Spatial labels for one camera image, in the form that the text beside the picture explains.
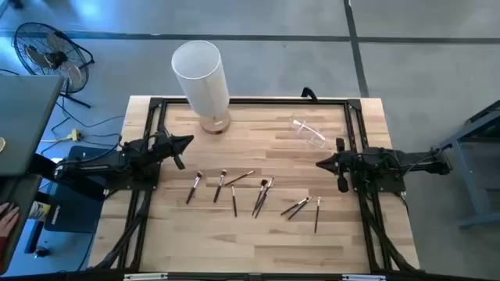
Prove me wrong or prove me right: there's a white yellow canister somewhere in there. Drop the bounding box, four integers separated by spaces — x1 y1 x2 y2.
27 201 52 222

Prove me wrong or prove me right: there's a black floor mat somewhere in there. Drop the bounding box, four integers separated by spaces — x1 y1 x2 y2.
43 145 120 234

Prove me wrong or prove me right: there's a dark grey desk panel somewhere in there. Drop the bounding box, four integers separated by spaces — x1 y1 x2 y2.
0 173 43 274

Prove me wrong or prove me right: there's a grey metal table frame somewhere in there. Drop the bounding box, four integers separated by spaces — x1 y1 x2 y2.
437 99 500 230

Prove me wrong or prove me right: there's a black clamp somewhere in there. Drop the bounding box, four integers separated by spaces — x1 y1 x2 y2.
300 86 320 103

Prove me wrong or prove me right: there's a black floor cable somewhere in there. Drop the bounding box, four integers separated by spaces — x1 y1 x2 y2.
54 95 127 130

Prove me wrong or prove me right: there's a person's hand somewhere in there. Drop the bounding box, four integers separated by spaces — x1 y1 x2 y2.
0 201 20 240

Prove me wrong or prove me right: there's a black aluminium table frame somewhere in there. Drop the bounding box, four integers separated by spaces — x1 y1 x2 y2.
88 96 422 274

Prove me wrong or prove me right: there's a white shade wooden base lamp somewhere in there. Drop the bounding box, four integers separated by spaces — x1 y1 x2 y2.
170 40 232 136

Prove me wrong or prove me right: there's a black desk leg beam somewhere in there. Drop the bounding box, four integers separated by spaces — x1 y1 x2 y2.
27 153 109 201

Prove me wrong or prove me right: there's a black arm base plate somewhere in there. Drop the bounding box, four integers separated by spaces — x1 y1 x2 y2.
104 160 162 192
350 162 407 194

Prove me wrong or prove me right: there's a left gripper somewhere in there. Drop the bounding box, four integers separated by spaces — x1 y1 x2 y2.
149 126 195 172

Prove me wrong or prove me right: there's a yellow floor cable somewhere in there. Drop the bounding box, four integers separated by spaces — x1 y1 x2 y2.
40 134 73 144

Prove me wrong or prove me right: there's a white bracket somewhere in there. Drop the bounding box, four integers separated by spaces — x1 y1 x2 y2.
123 272 169 281
341 273 388 281

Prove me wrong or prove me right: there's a black floor fan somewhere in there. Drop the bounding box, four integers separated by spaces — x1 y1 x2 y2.
12 22 96 109

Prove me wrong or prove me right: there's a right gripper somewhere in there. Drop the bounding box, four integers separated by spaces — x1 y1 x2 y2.
315 137 356 194

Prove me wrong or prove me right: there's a grey desk top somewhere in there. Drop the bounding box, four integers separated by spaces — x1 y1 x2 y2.
0 74 66 177

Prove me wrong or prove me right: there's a person's forearm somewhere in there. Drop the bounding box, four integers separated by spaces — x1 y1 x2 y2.
0 236 8 272

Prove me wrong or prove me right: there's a clear acrylic organizer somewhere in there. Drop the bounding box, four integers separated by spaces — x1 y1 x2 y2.
287 118 327 148

